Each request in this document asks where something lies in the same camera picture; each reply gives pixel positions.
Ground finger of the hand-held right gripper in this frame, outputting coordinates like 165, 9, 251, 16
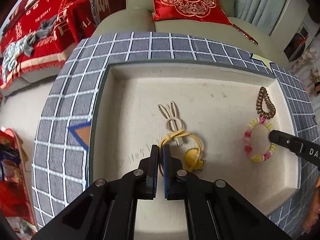
268, 129, 320, 168

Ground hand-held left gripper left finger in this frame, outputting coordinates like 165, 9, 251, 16
31, 144, 160, 240

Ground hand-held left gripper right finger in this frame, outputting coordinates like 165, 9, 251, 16
162, 144, 292, 240

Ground yellow duck hair tie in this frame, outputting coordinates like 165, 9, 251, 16
157, 129, 206, 178

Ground pink yellow beaded bracelet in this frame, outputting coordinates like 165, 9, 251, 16
244, 117, 277, 163

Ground beige shallow tray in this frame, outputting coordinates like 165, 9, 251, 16
86, 62, 302, 217

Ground beige rabbit hair clip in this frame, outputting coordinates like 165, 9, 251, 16
158, 101, 187, 147

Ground orange star sticker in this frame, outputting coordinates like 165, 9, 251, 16
68, 121, 91, 153

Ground yellow star sticker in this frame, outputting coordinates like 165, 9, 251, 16
250, 53, 272, 69

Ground grey white grid tablecloth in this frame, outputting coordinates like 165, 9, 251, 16
32, 32, 316, 233

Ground red gift boxes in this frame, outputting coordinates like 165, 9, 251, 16
0, 127, 38, 232

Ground pale blue curtain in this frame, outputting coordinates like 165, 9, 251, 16
232, 0, 293, 36

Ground beige sofa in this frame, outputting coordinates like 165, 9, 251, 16
0, 0, 292, 97

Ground red embroidered cushion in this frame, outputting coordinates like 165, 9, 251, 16
146, 0, 259, 46

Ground red printed blanket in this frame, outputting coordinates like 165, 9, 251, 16
0, 0, 126, 91

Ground grey garment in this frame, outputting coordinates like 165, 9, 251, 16
24, 15, 59, 57

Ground pale patterned cloth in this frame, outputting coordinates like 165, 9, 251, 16
1, 40, 28, 83

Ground brown spiral coil hair tie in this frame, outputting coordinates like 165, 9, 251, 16
256, 86, 276, 120

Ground grey braided cord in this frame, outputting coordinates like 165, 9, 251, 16
91, 0, 103, 27

